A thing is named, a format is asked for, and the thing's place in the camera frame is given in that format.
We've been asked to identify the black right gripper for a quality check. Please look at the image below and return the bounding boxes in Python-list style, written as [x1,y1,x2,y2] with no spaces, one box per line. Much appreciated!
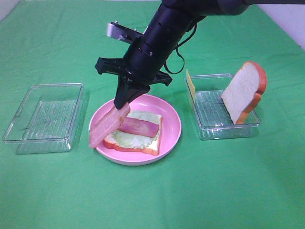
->
[95,45,172,110]

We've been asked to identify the bacon strip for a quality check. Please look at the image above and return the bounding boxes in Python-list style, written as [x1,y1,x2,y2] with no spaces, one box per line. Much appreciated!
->
[118,117,159,138]
[89,103,131,148]

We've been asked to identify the green lettuce leaf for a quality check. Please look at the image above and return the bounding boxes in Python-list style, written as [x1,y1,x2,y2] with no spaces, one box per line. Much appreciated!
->
[104,110,163,151]

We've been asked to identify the toast bread slice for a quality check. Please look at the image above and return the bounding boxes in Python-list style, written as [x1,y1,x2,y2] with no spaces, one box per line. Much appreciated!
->
[102,111,163,156]
[221,61,267,125]

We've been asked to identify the yellow cheese slice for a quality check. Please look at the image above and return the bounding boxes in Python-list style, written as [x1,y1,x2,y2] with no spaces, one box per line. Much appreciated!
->
[186,69,195,101]

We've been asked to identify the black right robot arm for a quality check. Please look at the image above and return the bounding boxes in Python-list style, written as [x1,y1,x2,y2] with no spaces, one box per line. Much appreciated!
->
[95,0,252,109]

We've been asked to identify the pink round plate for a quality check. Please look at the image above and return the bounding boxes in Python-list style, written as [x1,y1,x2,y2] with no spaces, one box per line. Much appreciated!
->
[89,94,182,166]

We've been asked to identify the left clear plastic tray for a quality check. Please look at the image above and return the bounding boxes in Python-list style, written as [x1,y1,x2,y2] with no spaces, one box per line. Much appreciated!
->
[2,83,83,154]

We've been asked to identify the clear plastic tray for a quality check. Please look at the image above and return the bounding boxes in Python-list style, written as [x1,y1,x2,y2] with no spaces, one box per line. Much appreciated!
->
[185,73,260,140]
[2,83,83,154]

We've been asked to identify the right clear plastic tray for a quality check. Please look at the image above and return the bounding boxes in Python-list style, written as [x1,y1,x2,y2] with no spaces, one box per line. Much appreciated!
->
[185,73,260,140]

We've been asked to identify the green tablecloth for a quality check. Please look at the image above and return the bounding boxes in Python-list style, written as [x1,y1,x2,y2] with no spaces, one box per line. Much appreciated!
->
[0,0,305,229]

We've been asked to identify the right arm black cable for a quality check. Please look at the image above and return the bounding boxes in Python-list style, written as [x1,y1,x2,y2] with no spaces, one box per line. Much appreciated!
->
[164,20,198,75]

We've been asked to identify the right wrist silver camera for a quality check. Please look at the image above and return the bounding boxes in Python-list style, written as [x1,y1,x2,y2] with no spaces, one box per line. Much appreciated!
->
[106,21,143,44]

